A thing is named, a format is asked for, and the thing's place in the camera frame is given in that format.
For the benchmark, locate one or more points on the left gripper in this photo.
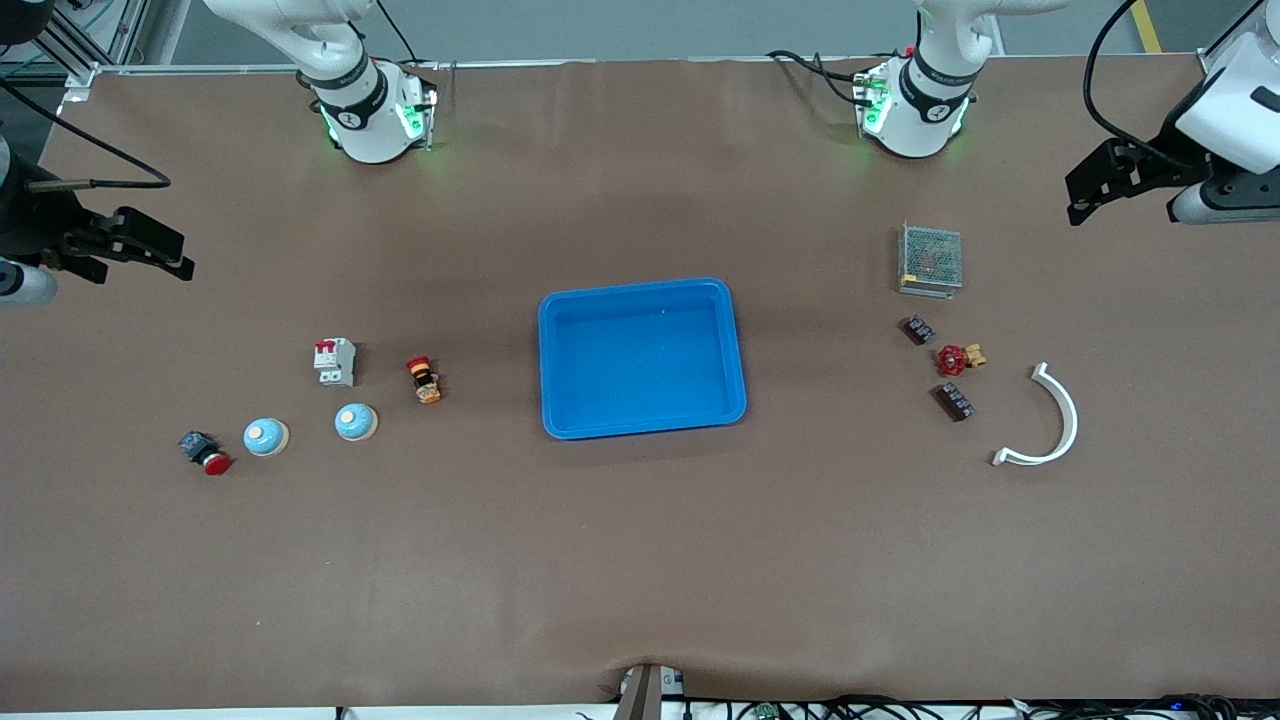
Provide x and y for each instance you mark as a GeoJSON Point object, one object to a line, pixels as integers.
{"type": "Point", "coordinates": [1163, 156]}

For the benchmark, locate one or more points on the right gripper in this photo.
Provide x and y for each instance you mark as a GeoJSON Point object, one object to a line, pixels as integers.
{"type": "Point", "coordinates": [40, 222]}

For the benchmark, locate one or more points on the light blue call bell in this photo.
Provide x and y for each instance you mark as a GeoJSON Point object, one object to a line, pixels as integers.
{"type": "Point", "coordinates": [356, 422]}
{"type": "Point", "coordinates": [266, 437]}

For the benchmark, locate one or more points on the dark cylindrical capacitor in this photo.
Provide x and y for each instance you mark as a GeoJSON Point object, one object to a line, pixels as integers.
{"type": "Point", "coordinates": [953, 401]}
{"type": "Point", "coordinates": [918, 329]}

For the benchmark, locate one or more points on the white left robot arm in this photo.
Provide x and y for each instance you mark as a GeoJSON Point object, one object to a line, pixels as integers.
{"type": "Point", "coordinates": [930, 100]}

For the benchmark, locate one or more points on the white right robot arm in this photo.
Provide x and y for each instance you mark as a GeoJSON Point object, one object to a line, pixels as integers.
{"type": "Point", "coordinates": [360, 110]}

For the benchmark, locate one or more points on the metal mesh power supply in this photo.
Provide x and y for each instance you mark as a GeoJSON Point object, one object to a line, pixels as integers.
{"type": "Point", "coordinates": [930, 258]}

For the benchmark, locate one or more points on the red black emergency button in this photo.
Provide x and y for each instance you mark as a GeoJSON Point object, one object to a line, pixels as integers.
{"type": "Point", "coordinates": [205, 452]}

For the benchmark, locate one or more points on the white red circuit breaker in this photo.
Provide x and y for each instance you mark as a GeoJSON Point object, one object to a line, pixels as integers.
{"type": "Point", "coordinates": [335, 362]}

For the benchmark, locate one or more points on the white curved pipe clamp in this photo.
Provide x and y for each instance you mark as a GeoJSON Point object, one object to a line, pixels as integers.
{"type": "Point", "coordinates": [1070, 415]}

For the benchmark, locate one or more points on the brass valve red handwheel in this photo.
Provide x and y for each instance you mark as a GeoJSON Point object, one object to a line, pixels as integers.
{"type": "Point", "coordinates": [952, 360]}

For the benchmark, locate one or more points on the orange red push button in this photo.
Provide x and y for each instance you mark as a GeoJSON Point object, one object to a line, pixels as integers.
{"type": "Point", "coordinates": [424, 380]}

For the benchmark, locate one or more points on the brown table mat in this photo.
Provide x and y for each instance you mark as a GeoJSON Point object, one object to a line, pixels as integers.
{"type": "Point", "coordinates": [300, 580]}

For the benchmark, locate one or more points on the blue plastic tray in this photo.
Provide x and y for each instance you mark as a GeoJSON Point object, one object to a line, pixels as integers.
{"type": "Point", "coordinates": [640, 360]}

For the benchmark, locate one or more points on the aluminium frame profile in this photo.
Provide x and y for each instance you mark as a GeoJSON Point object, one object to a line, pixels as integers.
{"type": "Point", "coordinates": [1212, 62]}
{"type": "Point", "coordinates": [85, 50]}

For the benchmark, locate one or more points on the metal table edge bracket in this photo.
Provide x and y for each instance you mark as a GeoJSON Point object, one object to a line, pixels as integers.
{"type": "Point", "coordinates": [645, 695]}

